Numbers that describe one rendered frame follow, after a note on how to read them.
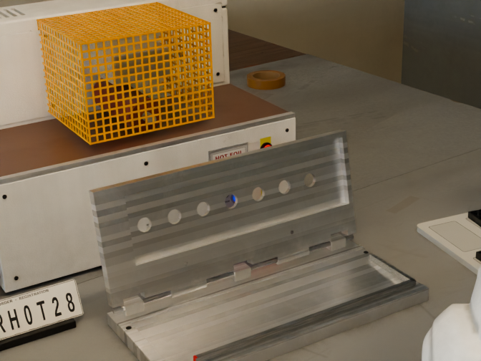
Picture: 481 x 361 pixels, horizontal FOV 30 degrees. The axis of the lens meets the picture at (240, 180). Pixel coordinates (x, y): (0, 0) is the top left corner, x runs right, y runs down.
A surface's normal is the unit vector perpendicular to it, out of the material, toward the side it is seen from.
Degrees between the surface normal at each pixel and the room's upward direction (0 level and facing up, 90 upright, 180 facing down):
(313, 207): 79
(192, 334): 0
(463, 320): 11
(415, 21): 90
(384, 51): 90
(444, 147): 0
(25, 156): 0
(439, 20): 90
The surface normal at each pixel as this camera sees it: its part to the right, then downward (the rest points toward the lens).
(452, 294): -0.03, -0.92
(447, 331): -0.74, -0.55
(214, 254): 0.50, 0.14
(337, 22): 0.58, 0.31
